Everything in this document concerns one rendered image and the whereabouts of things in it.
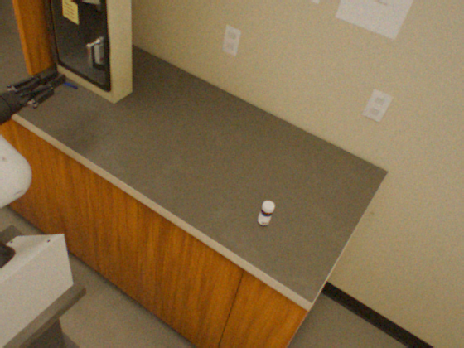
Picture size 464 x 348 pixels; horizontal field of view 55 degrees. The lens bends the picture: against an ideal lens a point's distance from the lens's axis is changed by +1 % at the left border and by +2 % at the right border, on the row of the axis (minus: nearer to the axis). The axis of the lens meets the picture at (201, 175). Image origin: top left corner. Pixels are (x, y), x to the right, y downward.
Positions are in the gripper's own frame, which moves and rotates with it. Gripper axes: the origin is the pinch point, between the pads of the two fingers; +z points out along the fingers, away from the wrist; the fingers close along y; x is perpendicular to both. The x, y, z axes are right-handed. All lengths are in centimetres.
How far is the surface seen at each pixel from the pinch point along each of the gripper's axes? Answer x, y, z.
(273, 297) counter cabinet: 32, -99, -3
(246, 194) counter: 20, -73, 17
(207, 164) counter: 20, -54, 20
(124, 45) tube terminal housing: -2.8, -4.9, 30.3
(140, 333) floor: 114, -52, -11
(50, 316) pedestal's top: 20, -55, -53
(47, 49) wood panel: 12.6, 31.9, 23.6
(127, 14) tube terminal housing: -14.6, -4.8, 32.0
